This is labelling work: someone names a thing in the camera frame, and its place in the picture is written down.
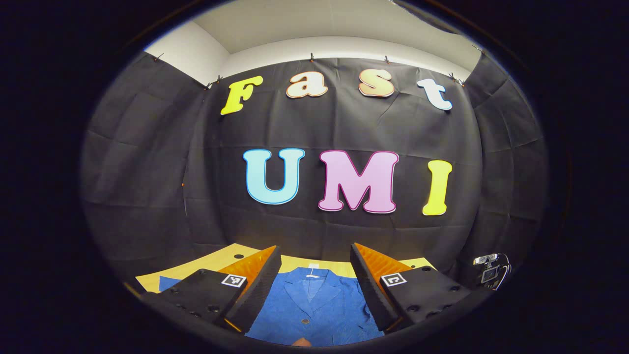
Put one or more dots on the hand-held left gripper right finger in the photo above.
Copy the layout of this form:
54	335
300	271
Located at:
371	290

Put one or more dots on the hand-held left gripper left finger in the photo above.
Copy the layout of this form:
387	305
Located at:
260	290

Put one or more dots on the blue jacket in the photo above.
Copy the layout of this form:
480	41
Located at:
314	309

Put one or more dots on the black backdrop cloth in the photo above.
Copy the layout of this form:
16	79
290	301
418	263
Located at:
344	123

